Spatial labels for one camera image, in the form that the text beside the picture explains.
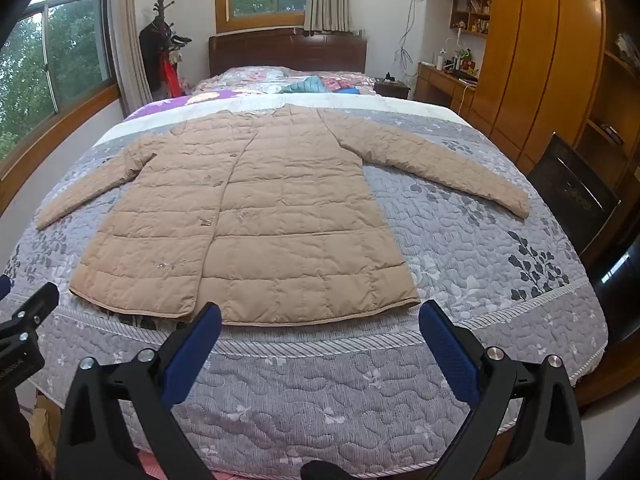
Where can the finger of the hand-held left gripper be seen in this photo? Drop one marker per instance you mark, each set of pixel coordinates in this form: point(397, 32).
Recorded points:
point(3, 287)
point(32, 305)

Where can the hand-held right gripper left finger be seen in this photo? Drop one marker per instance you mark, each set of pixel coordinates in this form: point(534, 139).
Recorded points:
point(195, 355)

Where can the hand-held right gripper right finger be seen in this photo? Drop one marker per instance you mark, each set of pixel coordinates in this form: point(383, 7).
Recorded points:
point(450, 357)

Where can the beige quilted coat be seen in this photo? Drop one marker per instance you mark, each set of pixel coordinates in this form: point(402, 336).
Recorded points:
point(275, 210)

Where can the grey floral bedspread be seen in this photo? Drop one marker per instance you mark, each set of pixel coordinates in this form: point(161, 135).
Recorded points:
point(450, 270)

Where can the pink bed sheet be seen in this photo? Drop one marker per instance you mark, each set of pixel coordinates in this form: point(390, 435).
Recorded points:
point(150, 467)

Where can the black chair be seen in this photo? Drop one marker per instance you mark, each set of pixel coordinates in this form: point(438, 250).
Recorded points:
point(575, 195)

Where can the large side window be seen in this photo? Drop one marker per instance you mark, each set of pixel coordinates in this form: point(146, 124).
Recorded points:
point(55, 60)

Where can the purple floral bed sheet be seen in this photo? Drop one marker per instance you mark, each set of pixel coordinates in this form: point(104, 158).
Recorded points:
point(210, 97)

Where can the red hanging garment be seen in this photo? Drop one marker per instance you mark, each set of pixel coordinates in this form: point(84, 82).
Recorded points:
point(171, 77)

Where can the black hanging garment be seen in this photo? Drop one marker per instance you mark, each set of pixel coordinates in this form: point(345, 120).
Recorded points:
point(150, 60)

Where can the wooden desk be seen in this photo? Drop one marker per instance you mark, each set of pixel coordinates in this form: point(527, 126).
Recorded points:
point(445, 85)

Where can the dark wooden nightstand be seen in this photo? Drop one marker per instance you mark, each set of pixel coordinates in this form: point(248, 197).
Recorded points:
point(392, 90)

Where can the pink floral quilt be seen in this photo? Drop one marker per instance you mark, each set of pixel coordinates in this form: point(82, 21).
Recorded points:
point(250, 77)

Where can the pale long curtain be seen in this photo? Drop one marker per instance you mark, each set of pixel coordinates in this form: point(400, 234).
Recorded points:
point(131, 35)

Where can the blue garment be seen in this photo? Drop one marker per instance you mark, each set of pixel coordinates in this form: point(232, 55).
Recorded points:
point(307, 85)

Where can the white bottle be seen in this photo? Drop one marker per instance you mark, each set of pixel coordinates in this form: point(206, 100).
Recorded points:
point(440, 61)

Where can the wooden wardrobe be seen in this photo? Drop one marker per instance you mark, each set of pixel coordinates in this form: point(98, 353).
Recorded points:
point(540, 60)

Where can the dark wooden headboard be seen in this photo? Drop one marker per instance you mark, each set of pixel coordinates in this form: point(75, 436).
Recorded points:
point(285, 50)

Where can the wooden coat rack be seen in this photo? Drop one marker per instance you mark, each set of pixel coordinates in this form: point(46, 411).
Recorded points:
point(161, 5)

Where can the cluttered shelf items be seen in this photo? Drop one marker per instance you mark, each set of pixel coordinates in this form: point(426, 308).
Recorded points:
point(472, 12)

